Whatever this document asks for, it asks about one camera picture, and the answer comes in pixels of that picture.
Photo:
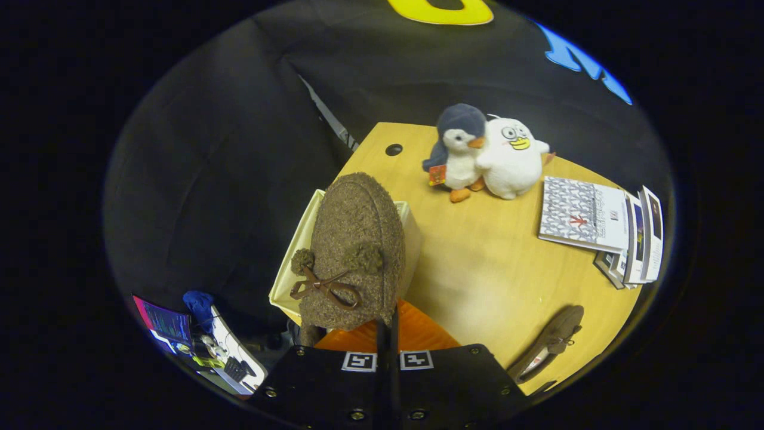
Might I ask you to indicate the brown fuzzy shoe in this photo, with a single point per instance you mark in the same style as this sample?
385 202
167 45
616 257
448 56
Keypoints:
352 221
558 331

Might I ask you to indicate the white booklet blue photo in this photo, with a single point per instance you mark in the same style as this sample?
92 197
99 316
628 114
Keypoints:
635 251

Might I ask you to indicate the white side table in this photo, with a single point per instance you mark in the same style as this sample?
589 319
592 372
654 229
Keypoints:
224 325

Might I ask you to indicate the yellow green small object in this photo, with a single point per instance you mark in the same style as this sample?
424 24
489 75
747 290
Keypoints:
208 362

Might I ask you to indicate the dark grey book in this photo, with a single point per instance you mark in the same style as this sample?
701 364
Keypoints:
609 266

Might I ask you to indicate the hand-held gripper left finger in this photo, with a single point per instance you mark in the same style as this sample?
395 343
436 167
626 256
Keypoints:
334 388

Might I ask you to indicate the grey penguin plush toy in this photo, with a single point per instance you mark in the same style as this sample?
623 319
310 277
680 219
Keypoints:
459 161

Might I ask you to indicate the white duck plush toy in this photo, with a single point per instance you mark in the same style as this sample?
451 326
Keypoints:
510 170

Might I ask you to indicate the blue cloth object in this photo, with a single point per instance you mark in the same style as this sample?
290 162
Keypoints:
200 304

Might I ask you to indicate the patterned cover book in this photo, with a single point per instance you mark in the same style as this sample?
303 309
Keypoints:
573 212

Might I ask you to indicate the beige fabric storage box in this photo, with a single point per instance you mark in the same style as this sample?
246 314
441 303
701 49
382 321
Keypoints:
413 239

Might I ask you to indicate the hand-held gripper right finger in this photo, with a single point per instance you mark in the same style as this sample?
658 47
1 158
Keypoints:
447 388

